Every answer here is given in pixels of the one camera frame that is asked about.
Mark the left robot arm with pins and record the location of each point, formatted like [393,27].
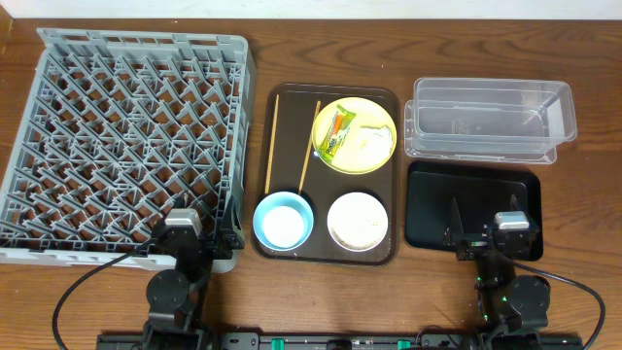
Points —
[177,296]

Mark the yellow round plate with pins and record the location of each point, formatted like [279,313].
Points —
[354,135]

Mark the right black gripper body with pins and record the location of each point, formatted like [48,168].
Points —
[484,244]

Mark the light blue bowl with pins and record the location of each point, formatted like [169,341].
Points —
[290,199]

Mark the white tissue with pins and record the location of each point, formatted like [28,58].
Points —
[376,140]

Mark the wooden chopstick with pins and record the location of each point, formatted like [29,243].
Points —
[271,145]
[308,149]

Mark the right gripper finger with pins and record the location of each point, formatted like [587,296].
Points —
[516,205]
[455,229]

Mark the black waste tray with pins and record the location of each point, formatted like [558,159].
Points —
[481,192]

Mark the green snack wrapper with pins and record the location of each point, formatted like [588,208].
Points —
[337,132]

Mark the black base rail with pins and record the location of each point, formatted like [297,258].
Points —
[254,341]

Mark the white bowl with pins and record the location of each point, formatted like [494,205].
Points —
[357,221]

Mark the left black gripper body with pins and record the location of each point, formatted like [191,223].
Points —
[192,239]

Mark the grey plastic dish rack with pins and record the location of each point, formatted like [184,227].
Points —
[117,127]

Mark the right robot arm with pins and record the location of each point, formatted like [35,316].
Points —
[514,306]

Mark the clear plastic bin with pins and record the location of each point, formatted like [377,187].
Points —
[490,120]

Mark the white cup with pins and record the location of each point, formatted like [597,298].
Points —
[283,227]

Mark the dark brown serving tray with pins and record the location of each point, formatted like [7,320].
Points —
[324,185]

